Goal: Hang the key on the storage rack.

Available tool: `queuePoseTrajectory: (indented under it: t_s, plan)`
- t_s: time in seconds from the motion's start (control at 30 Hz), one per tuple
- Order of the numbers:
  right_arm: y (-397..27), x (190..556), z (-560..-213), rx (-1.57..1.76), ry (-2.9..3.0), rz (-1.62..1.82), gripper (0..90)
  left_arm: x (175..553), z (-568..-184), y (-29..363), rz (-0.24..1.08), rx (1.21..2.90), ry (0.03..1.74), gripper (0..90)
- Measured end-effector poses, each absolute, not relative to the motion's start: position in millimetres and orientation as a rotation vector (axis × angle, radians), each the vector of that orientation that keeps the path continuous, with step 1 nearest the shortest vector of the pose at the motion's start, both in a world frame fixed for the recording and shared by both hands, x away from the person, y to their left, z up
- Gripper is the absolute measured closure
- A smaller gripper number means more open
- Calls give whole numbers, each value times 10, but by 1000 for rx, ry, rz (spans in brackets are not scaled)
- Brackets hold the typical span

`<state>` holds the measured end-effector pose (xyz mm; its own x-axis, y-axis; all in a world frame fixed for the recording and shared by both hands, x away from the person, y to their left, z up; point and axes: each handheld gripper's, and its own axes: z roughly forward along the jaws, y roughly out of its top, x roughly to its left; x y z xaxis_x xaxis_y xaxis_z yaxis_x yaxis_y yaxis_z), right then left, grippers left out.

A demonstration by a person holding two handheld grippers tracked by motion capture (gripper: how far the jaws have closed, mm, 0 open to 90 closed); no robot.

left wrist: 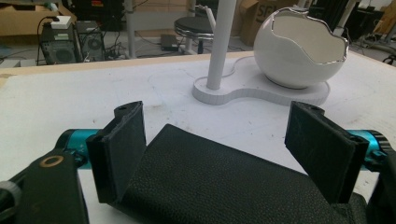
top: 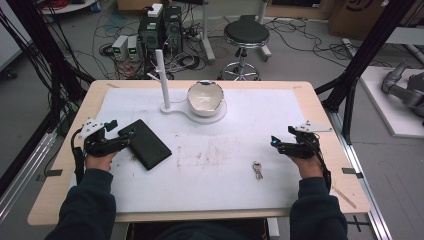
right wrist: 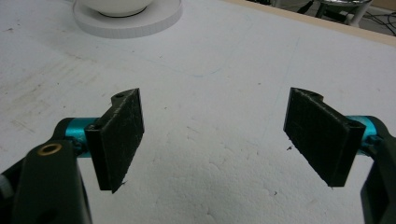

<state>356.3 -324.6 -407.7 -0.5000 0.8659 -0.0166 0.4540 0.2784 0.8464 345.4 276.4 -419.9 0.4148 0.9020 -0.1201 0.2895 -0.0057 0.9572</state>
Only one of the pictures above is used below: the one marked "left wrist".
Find white table leg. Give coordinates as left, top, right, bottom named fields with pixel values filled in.
left=123, top=0, right=137, bottom=60

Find small black floor box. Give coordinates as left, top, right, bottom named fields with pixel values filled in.
left=160, top=33, right=179, bottom=52

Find white stand with pole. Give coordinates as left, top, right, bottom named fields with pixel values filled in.
left=191, top=0, right=331, bottom=106

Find white egg-shaped bowl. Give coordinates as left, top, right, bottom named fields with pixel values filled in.
left=252, top=7, right=349, bottom=90

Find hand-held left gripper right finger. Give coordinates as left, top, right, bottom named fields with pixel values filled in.
left=284, top=101, right=370, bottom=205

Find black computer tower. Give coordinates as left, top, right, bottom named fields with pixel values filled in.
left=74, top=20, right=106, bottom=63
left=39, top=22, right=82, bottom=65

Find small white box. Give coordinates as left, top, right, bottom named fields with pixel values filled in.
left=50, top=15, right=73, bottom=30

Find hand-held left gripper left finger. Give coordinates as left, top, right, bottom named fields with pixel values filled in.
left=86, top=101, right=148, bottom=203

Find brown cardboard box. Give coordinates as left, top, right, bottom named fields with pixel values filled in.
left=238, top=0, right=300, bottom=48
left=0, top=2, right=78, bottom=37

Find black leather wallet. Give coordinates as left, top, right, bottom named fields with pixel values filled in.
left=110, top=123, right=368, bottom=224

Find black round stool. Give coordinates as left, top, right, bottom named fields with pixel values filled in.
left=173, top=16, right=217, bottom=55

